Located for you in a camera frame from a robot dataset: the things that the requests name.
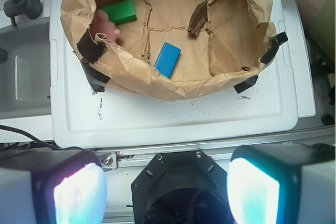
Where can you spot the brown paper bag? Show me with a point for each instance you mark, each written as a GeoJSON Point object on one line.
{"type": "Point", "coordinates": [226, 51]}

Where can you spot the pink plush toy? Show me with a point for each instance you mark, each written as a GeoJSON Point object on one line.
{"type": "Point", "coordinates": [101, 25]}

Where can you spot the green wooden block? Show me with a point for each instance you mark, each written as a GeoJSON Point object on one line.
{"type": "Point", "coordinates": [120, 12]}

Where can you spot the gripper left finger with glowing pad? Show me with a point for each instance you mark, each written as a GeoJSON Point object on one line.
{"type": "Point", "coordinates": [67, 186]}

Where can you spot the brown wood chip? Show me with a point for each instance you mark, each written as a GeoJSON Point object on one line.
{"type": "Point", "coordinates": [198, 18]}

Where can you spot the white plastic bin lid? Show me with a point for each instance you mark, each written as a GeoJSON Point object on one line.
{"type": "Point", "coordinates": [113, 118]}

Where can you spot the black tape strip front left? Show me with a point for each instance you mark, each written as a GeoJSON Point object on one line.
{"type": "Point", "coordinates": [97, 80]}

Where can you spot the black tape strip front right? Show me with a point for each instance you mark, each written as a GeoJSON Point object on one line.
{"type": "Point", "coordinates": [250, 82]}

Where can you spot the black octagonal mount plate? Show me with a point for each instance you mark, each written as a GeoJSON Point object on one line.
{"type": "Point", "coordinates": [181, 187]}

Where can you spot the black tape strip right side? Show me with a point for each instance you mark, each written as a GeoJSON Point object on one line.
{"type": "Point", "coordinates": [275, 43]}

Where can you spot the blue wooden block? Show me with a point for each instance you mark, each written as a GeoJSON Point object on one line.
{"type": "Point", "coordinates": [167, 59]}

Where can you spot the black tape strip on rim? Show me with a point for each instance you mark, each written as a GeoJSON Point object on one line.
{"type": "Point", "coordinates": [89, 49]}

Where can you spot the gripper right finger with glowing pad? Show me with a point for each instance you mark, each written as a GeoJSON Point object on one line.
{"type": "Point", "coordinates": [282, 183]}

